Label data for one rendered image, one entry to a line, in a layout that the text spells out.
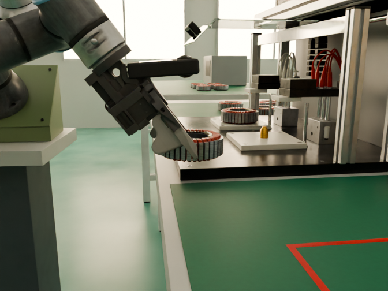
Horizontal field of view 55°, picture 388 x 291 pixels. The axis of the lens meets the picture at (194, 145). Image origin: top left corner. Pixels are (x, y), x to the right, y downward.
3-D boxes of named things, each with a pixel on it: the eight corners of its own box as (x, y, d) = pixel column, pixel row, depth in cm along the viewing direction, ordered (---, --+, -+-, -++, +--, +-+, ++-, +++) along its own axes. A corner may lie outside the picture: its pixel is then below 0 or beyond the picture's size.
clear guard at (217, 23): (193, 43, 93) (193, 17, 92) (183, 46, 116) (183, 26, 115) (316, 43, 97) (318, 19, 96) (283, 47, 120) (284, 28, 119)
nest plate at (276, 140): (241, 150, 81) (241, 145, 80) (226, 137, 95) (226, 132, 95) (306, 148, 83) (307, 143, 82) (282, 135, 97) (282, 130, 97)
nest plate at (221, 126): (219, 130, 104) (219, 126, 104) (210, 122, 119) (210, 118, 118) (271, 129, 106) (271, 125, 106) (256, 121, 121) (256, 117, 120)
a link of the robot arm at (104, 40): (112, 22, 61) (107, 17, 53) (129, 45, 62) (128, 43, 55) (76, 49, 61) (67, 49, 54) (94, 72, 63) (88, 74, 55)
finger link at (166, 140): (173, 177, 58) (141, 132, 61) (203, 154, 58) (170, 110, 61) (168, 175, 55) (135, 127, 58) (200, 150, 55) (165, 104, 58)
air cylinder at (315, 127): (317, 144, 87) (320, 120, 86) (304, 138, 94) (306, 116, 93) (338, 144, 87) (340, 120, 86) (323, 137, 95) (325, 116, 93)
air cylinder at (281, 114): (281, 126, 110) (282, 108, 109) (272, 122, 117) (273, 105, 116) (297, 126, 111) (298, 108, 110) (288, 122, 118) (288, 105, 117)
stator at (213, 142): (159, 164, 58) (159, 141, 58) (157, 148, 69) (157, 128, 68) (229, 162, 60) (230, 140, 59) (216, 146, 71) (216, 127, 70)
